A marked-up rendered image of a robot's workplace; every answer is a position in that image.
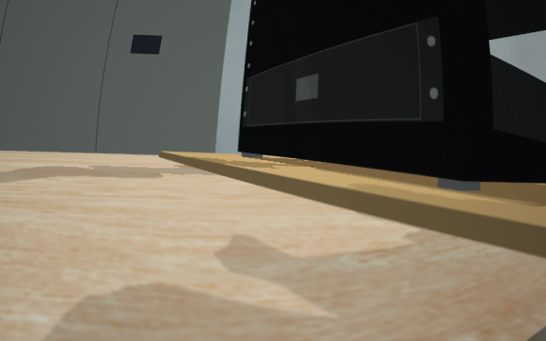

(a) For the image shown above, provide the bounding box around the tan flat board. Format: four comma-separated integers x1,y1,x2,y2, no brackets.
159,152,546,259

